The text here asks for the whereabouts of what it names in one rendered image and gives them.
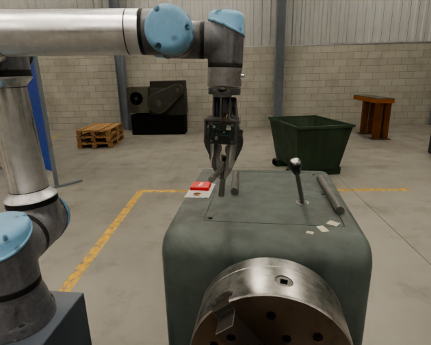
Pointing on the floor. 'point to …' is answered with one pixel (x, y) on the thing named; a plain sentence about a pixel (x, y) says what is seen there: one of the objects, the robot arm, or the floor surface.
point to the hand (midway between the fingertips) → (222, 172)
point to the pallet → (100, 135)
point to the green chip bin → (310, 142)
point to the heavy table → (375, 116)
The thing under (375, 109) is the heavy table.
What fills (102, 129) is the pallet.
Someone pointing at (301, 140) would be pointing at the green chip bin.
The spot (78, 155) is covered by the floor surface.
